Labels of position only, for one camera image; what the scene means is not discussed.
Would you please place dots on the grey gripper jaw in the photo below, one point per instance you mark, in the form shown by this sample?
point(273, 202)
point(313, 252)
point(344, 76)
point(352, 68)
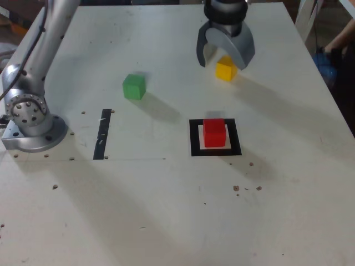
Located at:
point(244, 47)
point(200, 47)

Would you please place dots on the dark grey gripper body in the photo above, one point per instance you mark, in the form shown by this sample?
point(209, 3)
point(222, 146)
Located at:
point(230, 30)

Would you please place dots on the yellow cube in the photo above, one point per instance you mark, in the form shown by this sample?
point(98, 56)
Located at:
point(223, 70)

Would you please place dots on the green cube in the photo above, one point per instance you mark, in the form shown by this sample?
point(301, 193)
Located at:
point(134, 87)

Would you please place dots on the red cube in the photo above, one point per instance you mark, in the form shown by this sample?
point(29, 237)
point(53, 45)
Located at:
point(215, 135)

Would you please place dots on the black tape square outline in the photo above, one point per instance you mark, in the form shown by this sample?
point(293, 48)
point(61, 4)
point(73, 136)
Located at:
point(194, 138)

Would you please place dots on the blue bag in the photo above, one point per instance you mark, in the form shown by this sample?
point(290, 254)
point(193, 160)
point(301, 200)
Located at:
point(324, 66)

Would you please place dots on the person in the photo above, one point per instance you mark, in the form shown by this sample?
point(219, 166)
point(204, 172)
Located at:
point(344, 34)

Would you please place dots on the white bar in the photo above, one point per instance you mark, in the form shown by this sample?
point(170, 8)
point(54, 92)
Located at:
point(349, 7)

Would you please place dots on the black tape strip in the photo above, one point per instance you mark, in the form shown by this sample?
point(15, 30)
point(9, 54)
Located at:
point(101, 138)

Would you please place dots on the brown cardboard box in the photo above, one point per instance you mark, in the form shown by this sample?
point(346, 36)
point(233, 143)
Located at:
point(18, 27)

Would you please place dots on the white frame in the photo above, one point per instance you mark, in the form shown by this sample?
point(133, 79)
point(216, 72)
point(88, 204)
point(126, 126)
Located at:
point(305, 19)

